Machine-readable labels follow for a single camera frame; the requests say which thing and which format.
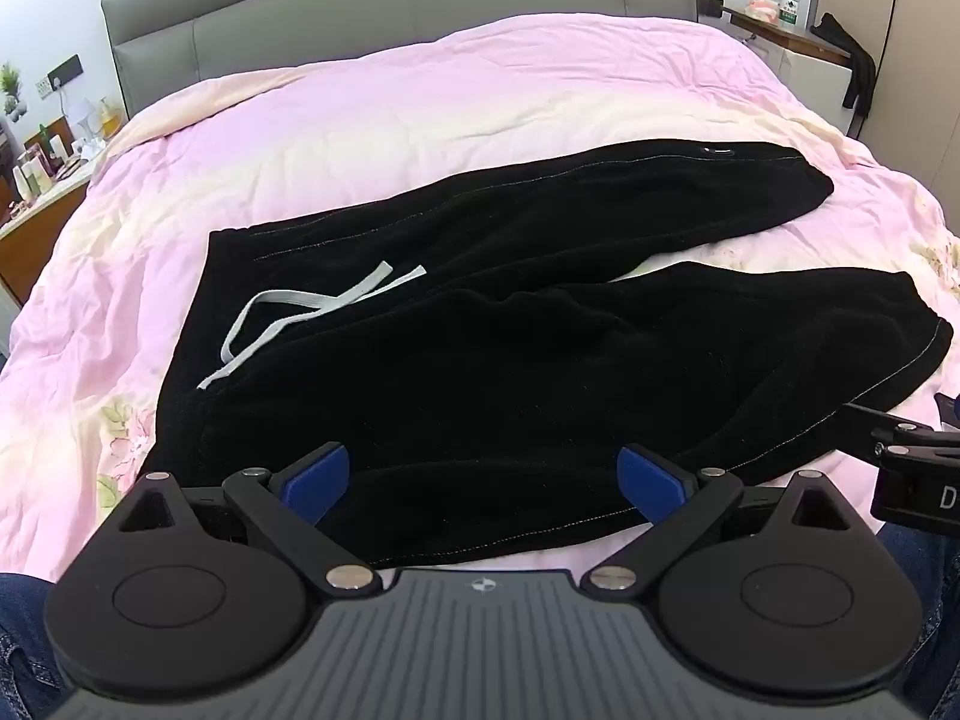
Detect beige wardrobe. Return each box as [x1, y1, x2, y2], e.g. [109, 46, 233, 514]
[814, 0, 960, 196]

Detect black pants with grey drawstring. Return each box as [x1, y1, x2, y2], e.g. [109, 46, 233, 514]
[139, 139, 953, 571]

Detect wooden bedside cabinet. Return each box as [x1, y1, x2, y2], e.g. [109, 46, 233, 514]
[731, 7, 856, 140]

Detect small green potted plant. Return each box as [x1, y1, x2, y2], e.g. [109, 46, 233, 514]
[0, 62, 27, 119]

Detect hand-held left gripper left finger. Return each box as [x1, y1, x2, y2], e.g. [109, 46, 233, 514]
[120, 442, 380, 592]

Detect person's left leg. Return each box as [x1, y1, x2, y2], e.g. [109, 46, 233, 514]
[0, 572, 72, 720]

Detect grey padded headboard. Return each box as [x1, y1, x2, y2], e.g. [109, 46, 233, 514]
[100, 0, 698, 121]

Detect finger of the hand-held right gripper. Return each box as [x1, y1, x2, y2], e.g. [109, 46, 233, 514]
[840, 399, 960, 466]

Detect pink floral blanket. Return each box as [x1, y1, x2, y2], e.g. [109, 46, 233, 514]
[0, 13, 960, 593]

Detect person's right leg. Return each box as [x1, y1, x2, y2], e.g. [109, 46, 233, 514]
[874, 521, 960, 720]

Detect person's leg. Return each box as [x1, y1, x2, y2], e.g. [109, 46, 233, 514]
[874, 521, 960, 720]
[0, 572, 72, 720]

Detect cluster of cosmetic bottles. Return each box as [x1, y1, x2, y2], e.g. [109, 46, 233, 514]
[0, 94, 125, 222]

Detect wooden nightstand with cosmetics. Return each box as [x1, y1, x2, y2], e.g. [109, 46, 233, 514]
[0, 180, 91, 308]

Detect black hanging garment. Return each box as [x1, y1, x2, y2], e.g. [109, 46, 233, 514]
[808, 13, 878, 119]

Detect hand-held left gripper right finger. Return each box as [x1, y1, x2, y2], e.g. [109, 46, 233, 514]
[579, 444, 852, 592]

